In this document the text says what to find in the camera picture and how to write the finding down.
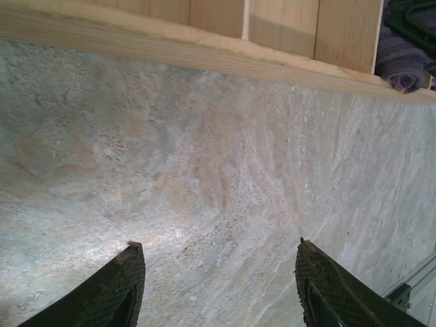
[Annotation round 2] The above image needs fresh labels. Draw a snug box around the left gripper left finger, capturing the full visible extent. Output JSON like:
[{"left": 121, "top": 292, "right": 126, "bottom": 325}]
[{"left": 15, "top": 240, "right": 147, "bottom": 327}]

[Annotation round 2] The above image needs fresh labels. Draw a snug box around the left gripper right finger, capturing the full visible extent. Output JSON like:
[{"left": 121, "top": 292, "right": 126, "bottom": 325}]
[{"left": 294, "top": 236, "right": 425, "bottom": 327}]

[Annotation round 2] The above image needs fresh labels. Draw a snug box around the purple sock beige toe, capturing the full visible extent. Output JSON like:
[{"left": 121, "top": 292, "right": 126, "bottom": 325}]
[{"left": 374, "top": 0, "right": 436, "bottom": 95}]

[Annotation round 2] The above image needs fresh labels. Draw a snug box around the wooden compartment tray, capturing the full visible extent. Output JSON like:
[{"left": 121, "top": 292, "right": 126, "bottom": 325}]
[{"left": 0, "top": 0, "right": 436, "bottom": 107}]

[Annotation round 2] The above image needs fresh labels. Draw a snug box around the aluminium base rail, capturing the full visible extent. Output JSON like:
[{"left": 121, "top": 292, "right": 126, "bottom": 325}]
[{"left": 380, "top": 260, "right": 436, "bottom": 309}]

